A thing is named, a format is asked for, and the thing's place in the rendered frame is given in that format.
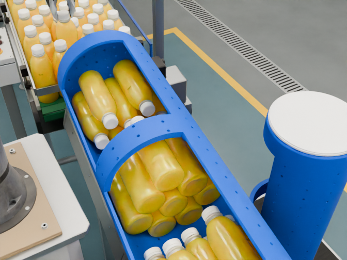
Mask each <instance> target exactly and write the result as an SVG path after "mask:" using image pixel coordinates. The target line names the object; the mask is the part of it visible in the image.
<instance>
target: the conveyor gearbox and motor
mask: <svg viewBox="0 0 347 260"><path fill-rule="evenodd" d="M166 76H167V77H166V80H167V81H168V83H169V84H170V86H171V87H172V88H173V90H174V92H175V93H176V94H177V96H178V97H179V99H180V100H181V102H182V103H183V104H184V106H185V107H186V109H187V110H188V111H189V113H190V114H191V115H192V103H191V102H190V100H189V99H188V97H187V96H186V88H187V79H186V78H185V77H184V75H183V74H182V73H181V71H180V70H179V68H178V67H177V66H171V67H167V68H166Z"/></svg>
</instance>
